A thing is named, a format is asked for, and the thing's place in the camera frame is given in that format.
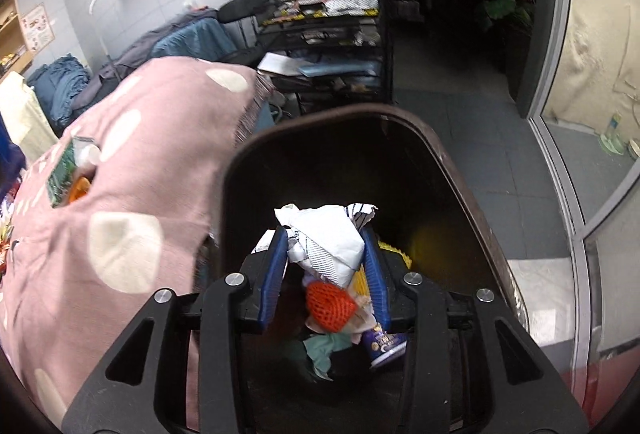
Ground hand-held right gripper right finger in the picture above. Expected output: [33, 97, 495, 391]
[360, 225, 590, 434]

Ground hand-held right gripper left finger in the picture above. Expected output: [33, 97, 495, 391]
[62, 226, 291, 434]

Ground yellow foam fruit net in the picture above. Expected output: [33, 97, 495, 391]
[350, 240, 412, 302]

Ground orange foam fruit net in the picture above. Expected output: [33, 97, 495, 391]
[305, 281, 360, 332]

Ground white wrapper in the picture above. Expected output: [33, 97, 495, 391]
[274, 203, 378, 289]

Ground purple snack bag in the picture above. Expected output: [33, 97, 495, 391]
[361, 323, 407, 369]

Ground teal wrapper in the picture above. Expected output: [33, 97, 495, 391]
[300, 333, 356, 380]

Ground dark brown trash bin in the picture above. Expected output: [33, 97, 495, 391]
[207, 103, 530, 434]

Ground pink polka dot blanket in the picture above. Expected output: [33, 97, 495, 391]
[0, 58, 273, 434]

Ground orange round packet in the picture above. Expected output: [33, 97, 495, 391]
[67, 176, 93, 204]

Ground white papers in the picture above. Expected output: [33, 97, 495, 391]
[257, 53, 306, 76]

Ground small white bottle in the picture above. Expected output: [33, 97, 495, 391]
[75, 141, 101, 167]

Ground green beverage carton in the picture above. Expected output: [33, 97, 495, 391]
[46, 136, 83, 207]

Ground pile of snack packets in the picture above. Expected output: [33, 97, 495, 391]
[0, 194, 18, 275]

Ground black stool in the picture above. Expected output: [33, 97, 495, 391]
[217, 0, 273, 60]

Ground small clear bottle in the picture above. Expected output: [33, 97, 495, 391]
[600, 113, 626, 155]

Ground blue blanket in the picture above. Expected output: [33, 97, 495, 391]
[27, 55, 91, 127]

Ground cream cloth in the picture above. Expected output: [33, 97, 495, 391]
[0, 73, 58, 160]

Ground green leafy plant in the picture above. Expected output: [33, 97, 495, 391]
[475, 0, 536, 35]

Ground wooden bookcase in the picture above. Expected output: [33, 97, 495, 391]
[0, 0, 33, 75]

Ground black wire rack cart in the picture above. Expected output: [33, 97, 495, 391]
[257, 0, 396, 115]

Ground glass door with grey frame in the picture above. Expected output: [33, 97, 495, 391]
[515, 0, 640, 415]

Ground wall poster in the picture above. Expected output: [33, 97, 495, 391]
[21, 3, 53, 51]

